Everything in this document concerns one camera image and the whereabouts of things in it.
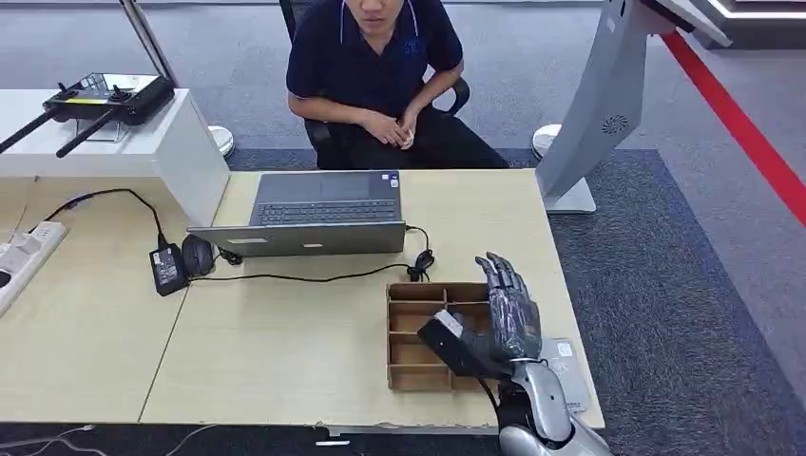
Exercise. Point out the black remote controller with antennas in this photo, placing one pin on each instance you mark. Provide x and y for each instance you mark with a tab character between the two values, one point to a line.
110	97

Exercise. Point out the flat silver grey case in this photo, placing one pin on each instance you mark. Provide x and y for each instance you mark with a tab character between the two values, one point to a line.
570	377

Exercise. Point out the small white floor strip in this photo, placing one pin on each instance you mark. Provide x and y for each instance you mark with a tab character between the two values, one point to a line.
332	443

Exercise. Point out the white cabinet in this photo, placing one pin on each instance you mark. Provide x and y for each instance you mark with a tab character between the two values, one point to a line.
182	157

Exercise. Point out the person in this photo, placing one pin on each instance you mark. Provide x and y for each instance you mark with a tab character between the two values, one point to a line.
371	56

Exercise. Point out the white display kiosk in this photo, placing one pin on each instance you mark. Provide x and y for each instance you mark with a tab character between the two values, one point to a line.
598	94

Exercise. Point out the person's right hand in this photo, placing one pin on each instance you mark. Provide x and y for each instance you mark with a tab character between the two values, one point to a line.
382	129

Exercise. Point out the black computer mouse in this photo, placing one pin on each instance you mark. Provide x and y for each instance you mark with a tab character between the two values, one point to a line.
198	255

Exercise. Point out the red floor tape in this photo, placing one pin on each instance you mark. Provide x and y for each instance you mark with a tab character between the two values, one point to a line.
743	129

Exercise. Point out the dark platform with light strip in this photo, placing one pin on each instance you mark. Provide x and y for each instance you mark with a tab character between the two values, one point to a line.
755	19

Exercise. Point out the person's left hand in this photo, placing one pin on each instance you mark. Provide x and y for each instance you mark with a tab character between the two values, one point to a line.
409	129

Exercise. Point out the wooden compartment box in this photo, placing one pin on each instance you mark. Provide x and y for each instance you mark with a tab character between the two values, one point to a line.
415	327

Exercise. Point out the black card with white label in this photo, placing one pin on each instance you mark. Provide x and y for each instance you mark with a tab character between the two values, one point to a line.
444	343

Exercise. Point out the clear acrylic stand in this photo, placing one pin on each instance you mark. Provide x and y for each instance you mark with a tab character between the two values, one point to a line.
101	131

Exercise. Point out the white power strip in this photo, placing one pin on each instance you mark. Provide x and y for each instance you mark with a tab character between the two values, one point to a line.
25	255

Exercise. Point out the silver slanted pole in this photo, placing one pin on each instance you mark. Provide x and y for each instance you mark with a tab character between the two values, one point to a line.
148	41

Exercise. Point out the white round floor base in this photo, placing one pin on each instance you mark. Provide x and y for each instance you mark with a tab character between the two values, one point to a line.
221	140
545	140

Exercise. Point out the black power adapter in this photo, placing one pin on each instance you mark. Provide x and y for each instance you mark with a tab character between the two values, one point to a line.
167	270

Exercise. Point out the grey laptop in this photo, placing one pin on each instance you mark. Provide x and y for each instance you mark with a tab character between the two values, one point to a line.
327	198

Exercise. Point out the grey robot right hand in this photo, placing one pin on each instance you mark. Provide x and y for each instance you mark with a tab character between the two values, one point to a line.
515	318

